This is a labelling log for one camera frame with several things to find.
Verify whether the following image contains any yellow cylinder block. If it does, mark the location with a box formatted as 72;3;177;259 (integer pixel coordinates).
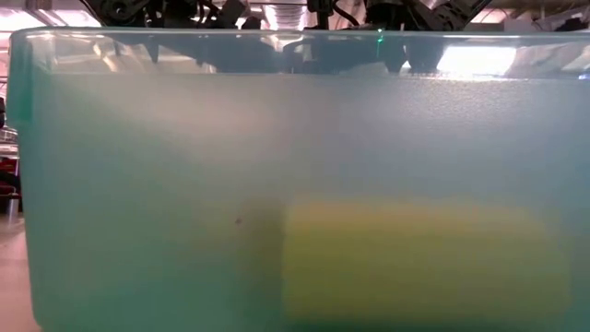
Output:
280;196;572;324

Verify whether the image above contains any teal plastic bin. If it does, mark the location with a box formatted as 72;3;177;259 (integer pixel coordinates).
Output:
6;26;590;332

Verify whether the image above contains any grey metal can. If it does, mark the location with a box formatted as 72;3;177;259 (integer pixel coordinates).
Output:
4;196;22;218

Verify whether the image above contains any red cabinet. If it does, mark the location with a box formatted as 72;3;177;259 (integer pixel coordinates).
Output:
0;156;22;195

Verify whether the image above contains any silver ceiling ventilation duct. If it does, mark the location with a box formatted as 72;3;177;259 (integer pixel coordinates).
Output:
262;0;310;31

